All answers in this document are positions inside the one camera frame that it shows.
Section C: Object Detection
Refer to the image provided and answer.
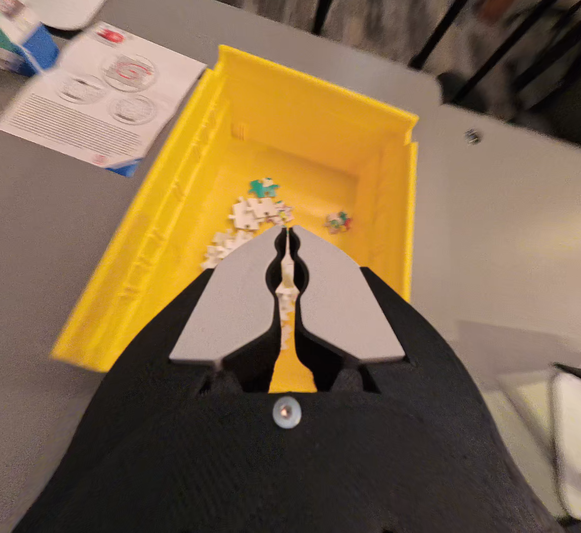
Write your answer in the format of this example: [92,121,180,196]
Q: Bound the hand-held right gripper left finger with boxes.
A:
[169,225,284,366]

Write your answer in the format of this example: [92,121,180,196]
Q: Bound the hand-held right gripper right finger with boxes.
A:
[289,225,405,363]

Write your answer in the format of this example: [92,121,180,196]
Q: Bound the small puzzle piece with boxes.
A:
[281,226,297,291]

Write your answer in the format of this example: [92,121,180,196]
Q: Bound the pile of puzzle pieces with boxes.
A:
[201,196,297,353]

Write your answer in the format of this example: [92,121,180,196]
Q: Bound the yellow plastic bin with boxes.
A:
[51,45,420,395]

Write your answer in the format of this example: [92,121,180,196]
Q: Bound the red green puzzle piece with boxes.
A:
[323,211,353,235]

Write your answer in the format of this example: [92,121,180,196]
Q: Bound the teal puzzle piece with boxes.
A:
[248,177,281,199]

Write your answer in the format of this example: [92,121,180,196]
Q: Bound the colourful puzzle box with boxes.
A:
[0,0,61,78]

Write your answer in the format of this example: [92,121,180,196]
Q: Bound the white instruction leaflet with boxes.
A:
[0,21,208,178]

